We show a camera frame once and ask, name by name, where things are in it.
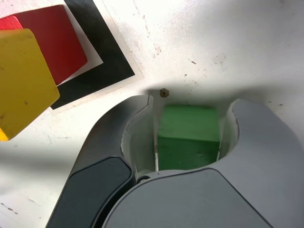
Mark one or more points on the yellow cube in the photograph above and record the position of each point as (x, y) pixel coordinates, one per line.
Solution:
(23, 83)

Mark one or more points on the red cube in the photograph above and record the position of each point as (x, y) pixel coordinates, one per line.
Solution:
(59, 47)

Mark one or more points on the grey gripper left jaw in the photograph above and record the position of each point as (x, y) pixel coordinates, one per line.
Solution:
(99, 171)

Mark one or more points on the black tape square outline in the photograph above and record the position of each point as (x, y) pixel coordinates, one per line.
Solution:
(107, 59)

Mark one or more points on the green cube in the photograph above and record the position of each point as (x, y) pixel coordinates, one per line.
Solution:
(187, 142)

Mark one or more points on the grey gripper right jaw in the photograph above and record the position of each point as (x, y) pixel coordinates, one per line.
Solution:
(225, 194)

